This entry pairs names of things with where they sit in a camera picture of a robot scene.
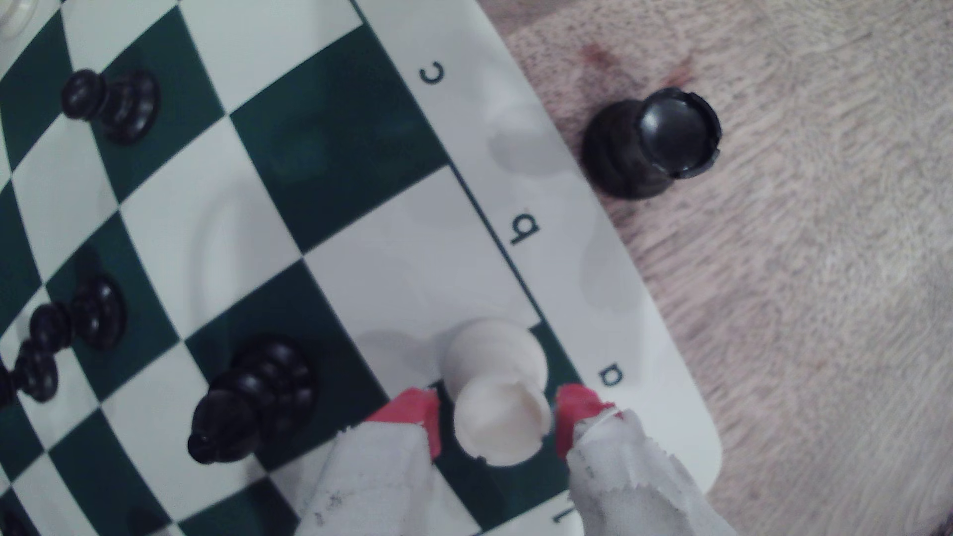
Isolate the black chess bishop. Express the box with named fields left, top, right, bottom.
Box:
left=186, top=336, right=317, bottom=466

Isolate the green and white chess mat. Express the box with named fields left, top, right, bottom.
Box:
left=0, top=0, right=725, bottom=536

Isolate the black chess rook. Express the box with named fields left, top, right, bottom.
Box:
left=581, top=87, right=723, bottom=201

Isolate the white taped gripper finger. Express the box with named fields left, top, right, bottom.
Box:
left=294, top=387, right=442, bottom=536
left=554, top=383, right=738, bottom=536

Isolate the white chess rook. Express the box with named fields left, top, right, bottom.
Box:
left=441, top=319, right=553, bottom=468

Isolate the black chess pawn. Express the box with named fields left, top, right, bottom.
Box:
left=28, top=277, right=126, bottom=354
left=61, top=68, right=159, bottom=144
left=0, top=338, right=61, bottom=404

